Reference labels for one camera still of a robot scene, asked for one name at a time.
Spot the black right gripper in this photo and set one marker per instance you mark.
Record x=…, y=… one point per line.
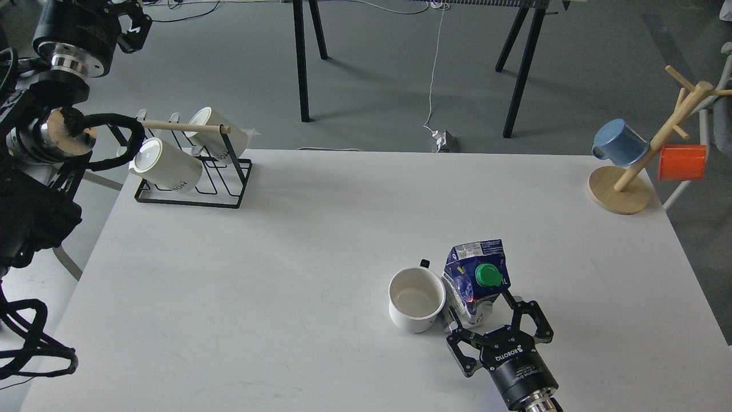
x=521, y=376

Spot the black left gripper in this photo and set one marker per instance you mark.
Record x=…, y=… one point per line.
x=82, y=25

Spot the blue white milk carton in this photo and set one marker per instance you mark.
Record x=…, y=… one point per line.
x=474, y=275

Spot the white smiley mug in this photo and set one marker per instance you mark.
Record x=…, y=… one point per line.
x=416, y=297

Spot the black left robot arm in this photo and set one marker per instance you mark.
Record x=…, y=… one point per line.
x=48, y=145

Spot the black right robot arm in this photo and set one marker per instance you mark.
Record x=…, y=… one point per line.
x=509, y=354

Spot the blue cup on tree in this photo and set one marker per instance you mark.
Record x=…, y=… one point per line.
x=616, y=141

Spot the orange cup on tree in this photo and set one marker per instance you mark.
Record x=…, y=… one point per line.
x=682, y=162

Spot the white mug front on rack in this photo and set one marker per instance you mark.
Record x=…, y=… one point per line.
x=167, y=166

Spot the white mug on rack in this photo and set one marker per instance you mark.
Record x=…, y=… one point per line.
x=167, y=166
x=213, y=142

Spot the white mug rear on rack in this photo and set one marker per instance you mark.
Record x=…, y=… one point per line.
x=213, y=142

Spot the black table legs left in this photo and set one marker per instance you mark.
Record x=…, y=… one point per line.
x=301, y=58

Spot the black table legs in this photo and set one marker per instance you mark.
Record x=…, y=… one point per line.
x=301, y=58
x=540, y=11

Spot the wooden mug tree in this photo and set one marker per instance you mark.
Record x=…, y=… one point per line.
x=621, y=190

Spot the grey power adapter on floor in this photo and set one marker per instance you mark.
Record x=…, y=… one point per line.
x=444, y=142

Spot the black table legs right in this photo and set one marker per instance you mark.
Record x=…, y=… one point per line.
x=540, y=11

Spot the black wire mug rack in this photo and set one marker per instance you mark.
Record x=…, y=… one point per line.
x=220, y=186

